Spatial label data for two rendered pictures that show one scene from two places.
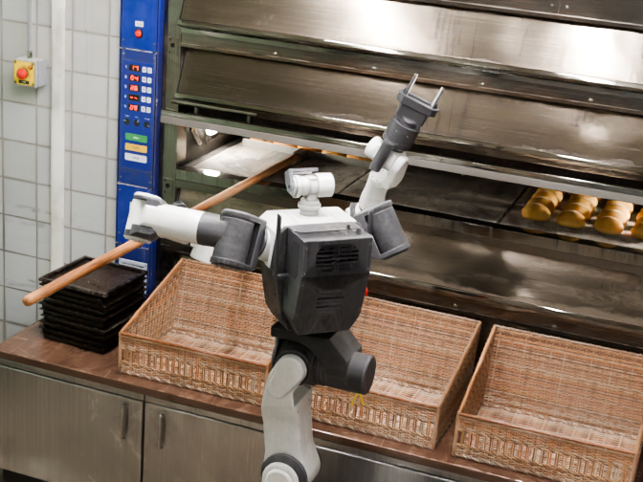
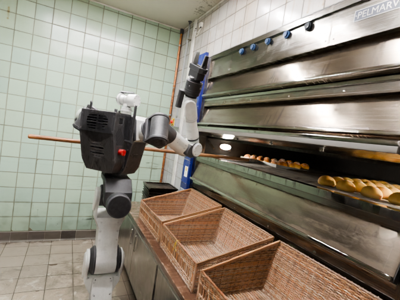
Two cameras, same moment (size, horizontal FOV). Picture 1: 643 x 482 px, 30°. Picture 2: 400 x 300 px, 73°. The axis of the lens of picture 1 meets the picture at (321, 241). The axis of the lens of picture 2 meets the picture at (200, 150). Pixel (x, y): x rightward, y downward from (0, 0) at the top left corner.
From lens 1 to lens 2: 2.90 m
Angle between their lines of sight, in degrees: 46
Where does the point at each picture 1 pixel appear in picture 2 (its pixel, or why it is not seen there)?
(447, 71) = (274, 93)
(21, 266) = not seen: hidden behind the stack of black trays
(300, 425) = (102, 231)
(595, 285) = (342, 226)
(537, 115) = (314, 109)
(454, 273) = (268, 206)
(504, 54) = (298, 75)
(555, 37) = (326, 59)
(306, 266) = (82, 122)
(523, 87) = (307, 93)
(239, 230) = not seen: hidden behind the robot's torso
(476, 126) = (284, 119)
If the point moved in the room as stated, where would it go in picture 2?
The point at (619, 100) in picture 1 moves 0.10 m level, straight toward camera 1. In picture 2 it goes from (362, 87) to (350, 81)
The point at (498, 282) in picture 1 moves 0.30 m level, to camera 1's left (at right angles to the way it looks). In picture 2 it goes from (286, 214) to (241, 199)
